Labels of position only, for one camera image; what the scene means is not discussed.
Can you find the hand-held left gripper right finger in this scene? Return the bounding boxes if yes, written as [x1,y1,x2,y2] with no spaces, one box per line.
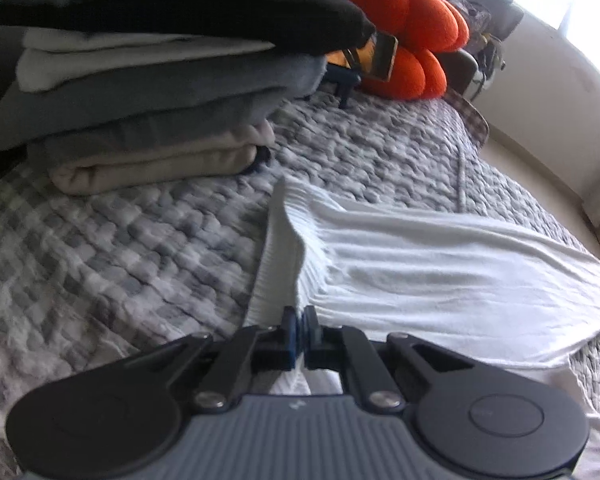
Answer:
[302,305,481,411]

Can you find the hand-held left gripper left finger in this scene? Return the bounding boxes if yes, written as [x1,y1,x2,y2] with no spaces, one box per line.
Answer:
[107,305,301,411]

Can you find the white pants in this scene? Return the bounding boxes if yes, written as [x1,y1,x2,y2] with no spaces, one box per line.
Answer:
[242,175,600,480]

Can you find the grey checked quilt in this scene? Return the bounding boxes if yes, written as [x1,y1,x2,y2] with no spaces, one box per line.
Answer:
[0,87,600,480]

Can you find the beige folded garment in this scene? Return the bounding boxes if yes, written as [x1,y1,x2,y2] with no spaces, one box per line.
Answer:
[27,121,277,196]

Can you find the blue phone stand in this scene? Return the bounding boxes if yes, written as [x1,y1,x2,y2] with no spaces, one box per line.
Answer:
[325,62,363,109]

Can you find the brown checked sheet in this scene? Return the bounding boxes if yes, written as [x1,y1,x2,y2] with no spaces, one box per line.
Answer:
[445,87,491,148]

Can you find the light grey folded garment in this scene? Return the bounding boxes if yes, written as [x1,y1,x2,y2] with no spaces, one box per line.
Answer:
[2,52,328,111]

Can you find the dark grey folded garment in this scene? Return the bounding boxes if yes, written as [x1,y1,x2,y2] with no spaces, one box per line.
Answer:
[0,91,283,152]

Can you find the smartphone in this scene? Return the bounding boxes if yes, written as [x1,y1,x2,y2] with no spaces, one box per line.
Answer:
[325,32,400,82]

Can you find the white folded garment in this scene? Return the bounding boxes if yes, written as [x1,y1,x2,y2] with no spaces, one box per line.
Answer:
[17,27,276,92]

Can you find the orange pumpkin cushion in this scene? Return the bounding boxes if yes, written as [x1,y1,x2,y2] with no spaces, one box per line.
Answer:
[295,0,471,101]

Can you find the grey backpack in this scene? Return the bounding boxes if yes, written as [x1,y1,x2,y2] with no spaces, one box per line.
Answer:
[450,0,506,76]

